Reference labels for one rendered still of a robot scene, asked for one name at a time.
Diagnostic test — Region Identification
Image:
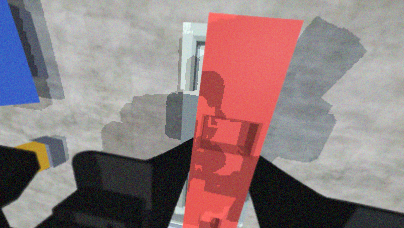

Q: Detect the blue rectangular block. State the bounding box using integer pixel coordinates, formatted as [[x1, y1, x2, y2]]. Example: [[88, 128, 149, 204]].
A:
[[0, 0, 40, 106]]

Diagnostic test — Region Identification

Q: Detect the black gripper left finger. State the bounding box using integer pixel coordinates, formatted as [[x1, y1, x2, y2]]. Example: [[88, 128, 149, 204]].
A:
[[71, 137, 194, 228]]

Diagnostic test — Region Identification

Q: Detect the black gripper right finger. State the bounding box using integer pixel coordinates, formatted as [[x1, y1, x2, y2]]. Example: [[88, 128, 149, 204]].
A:
[[248, 155, 404, 228]]

